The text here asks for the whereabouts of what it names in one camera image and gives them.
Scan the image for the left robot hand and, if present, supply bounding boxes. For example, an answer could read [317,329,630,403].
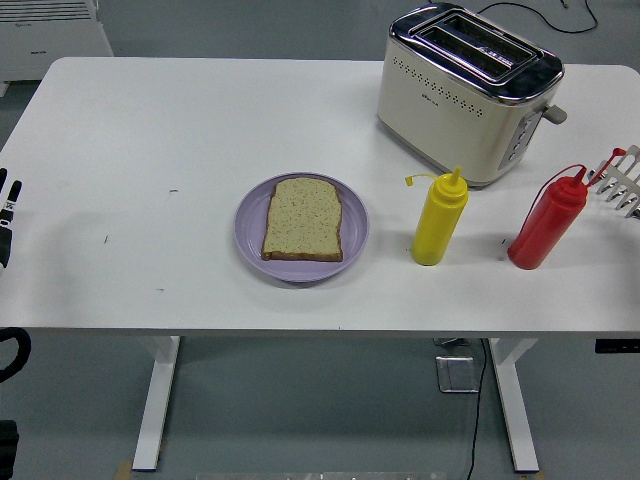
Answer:
[0,167,24,275]

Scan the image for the red squeeze bottle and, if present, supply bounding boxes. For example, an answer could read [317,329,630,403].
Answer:
[507,147,626,271]

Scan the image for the slice of seeded bread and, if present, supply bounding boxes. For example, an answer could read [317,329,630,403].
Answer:
[260,176,345,263]

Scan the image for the white appliance with vents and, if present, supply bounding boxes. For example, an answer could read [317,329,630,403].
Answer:
[0,0,115,96]

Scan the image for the white table leg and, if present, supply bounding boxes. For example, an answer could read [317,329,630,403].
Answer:
[132,335,181,472]
[488,338,540,474]

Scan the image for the purple plate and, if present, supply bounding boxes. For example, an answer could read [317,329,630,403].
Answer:
[233,172,371,284]

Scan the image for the yellow squeeze bottle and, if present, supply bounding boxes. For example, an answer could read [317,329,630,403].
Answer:
[403,164,470,267]

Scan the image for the cream and chrome toaster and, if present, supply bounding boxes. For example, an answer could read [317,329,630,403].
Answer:
[375,2,569,190]

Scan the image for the metal floor socket plate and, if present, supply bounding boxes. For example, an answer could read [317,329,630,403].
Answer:
[435,355,480,394]

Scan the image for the silver metal rack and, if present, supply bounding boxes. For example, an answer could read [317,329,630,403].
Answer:
[587,144,640,219]

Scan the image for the black table control panel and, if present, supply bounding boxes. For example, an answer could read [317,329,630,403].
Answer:
[594,338,640,354]

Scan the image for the black cable under table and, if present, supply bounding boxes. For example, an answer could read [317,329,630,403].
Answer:
[464,338,489,480]

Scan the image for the thin black floor cable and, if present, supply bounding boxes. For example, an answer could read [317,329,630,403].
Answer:
[477,0,599,35]

